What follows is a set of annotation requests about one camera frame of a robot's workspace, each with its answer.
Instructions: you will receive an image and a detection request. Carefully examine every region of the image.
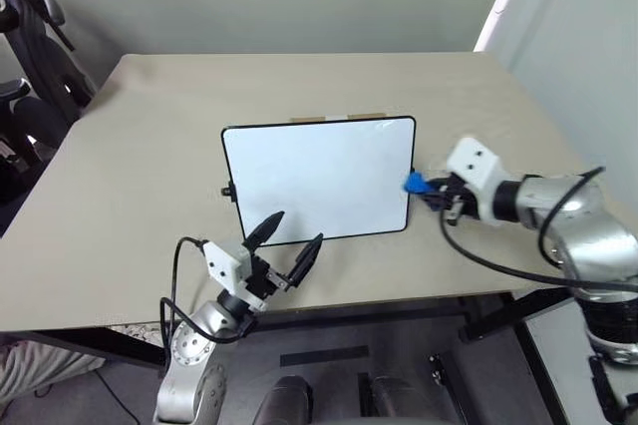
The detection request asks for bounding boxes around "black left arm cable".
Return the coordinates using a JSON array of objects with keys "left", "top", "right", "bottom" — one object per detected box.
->
[{"left": 159, "top": 237, "right": 245, "bottom": 345}]

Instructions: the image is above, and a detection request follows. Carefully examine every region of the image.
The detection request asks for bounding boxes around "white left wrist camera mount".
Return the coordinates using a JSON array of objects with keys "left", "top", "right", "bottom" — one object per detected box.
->
[{"left": 202, "top": 240, "right": 268, "bottom": 310}]

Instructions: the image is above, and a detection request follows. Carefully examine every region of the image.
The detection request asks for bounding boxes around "black framed whiteboard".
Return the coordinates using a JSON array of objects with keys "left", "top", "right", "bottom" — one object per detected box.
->
[{"left": 219, "top": 116, "right": 418, "bottom": 248}]

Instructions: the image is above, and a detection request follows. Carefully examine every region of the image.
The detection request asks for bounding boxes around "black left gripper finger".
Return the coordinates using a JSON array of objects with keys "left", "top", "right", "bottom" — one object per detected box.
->
[
  {"left": 284, "top": 232, "right": 325, "bottom": 289},
  {"left": 242, "top": 211, "right": 286, "bottom": 252}
]

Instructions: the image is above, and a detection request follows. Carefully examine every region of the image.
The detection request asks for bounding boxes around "thin black floor cable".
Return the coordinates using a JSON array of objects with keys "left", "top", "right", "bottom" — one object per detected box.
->
[{"left": 34, "top": 370, "right": 142, "bottom": 425}]

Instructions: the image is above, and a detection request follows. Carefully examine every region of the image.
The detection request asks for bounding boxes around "black office chair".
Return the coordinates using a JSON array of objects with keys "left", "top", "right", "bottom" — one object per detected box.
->
[{"left": 0, "top": 0, "right": 98, "bottom": 207}]

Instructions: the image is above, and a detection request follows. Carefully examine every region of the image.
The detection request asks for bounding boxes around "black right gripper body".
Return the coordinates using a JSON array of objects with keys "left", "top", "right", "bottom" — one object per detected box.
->
[{"left": 429, "top": 173, "right": 480, "bottom": 226}]

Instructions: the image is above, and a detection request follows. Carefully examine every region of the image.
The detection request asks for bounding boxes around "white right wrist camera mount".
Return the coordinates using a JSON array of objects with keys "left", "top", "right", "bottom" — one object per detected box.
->
[{"left": 445, "top": 135, "right": 502, "bottom": 222}]

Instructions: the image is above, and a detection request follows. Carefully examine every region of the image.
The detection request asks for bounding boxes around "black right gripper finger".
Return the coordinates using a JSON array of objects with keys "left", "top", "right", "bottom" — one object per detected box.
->
[{"left": 419, "top": 178, "right": 451, "bottom": 211}]

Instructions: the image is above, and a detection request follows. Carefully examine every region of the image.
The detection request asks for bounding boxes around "grey fabric bundle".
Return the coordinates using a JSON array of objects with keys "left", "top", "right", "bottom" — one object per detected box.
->
[{"left": 0, "top": 334, "right": 109, "bottom": 404}]

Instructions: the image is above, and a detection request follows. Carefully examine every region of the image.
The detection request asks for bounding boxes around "black table frame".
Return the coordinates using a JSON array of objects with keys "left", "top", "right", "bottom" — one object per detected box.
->
[{"left": 29, "top": 289, "right": 579, "bottom": 366}]

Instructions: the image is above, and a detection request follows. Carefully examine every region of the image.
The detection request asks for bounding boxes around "blue whiteboard eraser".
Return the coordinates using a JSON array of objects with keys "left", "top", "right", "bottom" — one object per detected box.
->
[{"left": 402, "top": 173, "right": 432, "bottom": 196}]

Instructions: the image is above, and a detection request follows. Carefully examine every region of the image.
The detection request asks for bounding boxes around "black floor tape strip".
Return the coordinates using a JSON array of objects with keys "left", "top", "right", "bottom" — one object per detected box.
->
[{"left": 279, "top": 345, "right": 371, "bottom": 367}]

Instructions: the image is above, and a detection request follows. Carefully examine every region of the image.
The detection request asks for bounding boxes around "dark rounded robot foot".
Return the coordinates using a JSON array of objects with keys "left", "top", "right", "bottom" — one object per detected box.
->
[
  {"left": 368, "top": 375, "right": 425, "bottom": 420},
  {"left": 254, "top": 376, "right": 314, "bottom": 425}
]

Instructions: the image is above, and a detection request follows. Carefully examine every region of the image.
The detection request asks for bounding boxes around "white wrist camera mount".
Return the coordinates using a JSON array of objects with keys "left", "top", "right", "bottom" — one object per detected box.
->
[
  {"left": 445, "top": 135, "right": 502, "bottom": 222},
  {"left": 202, "top": 240, "right": 268, "bottom": 310}
]

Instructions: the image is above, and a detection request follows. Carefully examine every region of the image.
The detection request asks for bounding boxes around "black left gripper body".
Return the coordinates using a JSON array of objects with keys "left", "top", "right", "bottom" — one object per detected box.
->
[{"left": 244, "top": 255, "right": 293, "bottom": 299}]

